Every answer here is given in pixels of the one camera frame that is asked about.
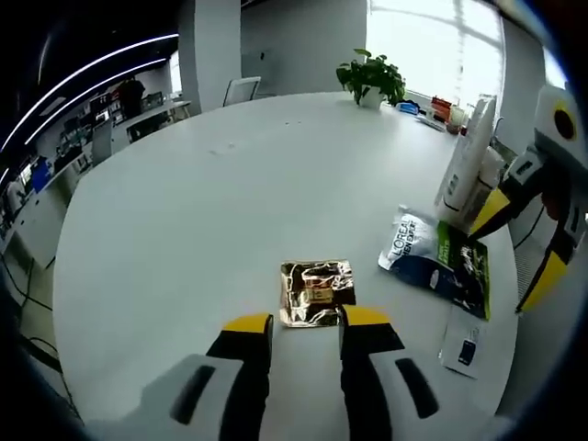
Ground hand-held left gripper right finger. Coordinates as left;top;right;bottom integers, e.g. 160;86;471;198
338;305;506;441

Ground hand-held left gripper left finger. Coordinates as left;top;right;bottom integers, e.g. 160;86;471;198
137;312;277;441

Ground white skincare tube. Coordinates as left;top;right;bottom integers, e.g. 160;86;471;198
434;94;498;224

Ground clear skincare sachet blue square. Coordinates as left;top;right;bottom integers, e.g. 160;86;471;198
438;302;491;380

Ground green and navy skincare sachet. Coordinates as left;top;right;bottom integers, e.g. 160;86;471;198
377;204;492;322

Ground gold foil skincare sachet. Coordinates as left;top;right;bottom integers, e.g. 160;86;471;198
279;259;357;330

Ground glass jar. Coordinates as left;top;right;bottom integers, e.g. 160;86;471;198
447;107;465;137

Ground red box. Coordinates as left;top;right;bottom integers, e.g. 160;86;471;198
431;96;454;121

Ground potted green plant white pot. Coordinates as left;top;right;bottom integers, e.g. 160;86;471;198
335;48;408;109

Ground white office desks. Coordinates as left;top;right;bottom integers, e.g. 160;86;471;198
0;98;192;258

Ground black cable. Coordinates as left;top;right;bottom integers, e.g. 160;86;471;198
512;201;550;252

